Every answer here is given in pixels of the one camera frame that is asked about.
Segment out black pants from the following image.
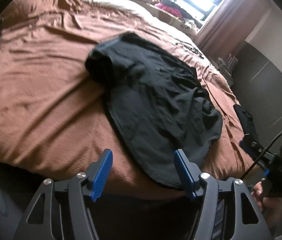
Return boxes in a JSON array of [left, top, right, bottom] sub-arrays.
[[85, 33, 222, 190]]

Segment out person's right hand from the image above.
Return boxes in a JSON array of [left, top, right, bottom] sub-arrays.
[[251, 182, 282, 236]]

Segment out items on bedside shelf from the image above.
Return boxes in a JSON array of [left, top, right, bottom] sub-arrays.
[[213, 53, 239, 79]]

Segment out brown fleece bed blanket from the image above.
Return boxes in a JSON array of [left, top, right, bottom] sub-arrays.
[[0, 0, 253, 199]]

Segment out brown window curtain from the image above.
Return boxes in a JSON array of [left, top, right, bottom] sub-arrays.
[[194, 0, 271, 59]]

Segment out pink plush toy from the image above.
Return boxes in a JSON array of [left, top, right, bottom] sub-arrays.
[[155, 3, 183, 18]]

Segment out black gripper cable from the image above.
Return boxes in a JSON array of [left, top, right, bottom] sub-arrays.
[[241, 126, 282, 181]]

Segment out black cable on bed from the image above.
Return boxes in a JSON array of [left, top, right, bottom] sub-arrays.
[[175, 41, 205, 59]]

